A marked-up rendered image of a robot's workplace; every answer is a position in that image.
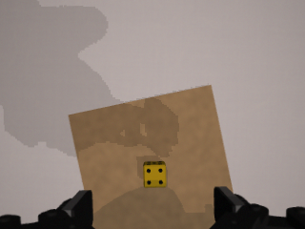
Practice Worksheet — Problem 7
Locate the tan square mat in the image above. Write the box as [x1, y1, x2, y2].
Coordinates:
[68, 85, 234, 229]

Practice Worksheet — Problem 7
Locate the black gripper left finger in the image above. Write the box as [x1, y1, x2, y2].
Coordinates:
[0, 190, 94, 229]

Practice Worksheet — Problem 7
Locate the yellow die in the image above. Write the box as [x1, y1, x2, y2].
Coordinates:
[143, 161, 166, 188]

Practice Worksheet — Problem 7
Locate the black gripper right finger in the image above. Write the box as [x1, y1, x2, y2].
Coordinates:
[210, 186, 305, 229]

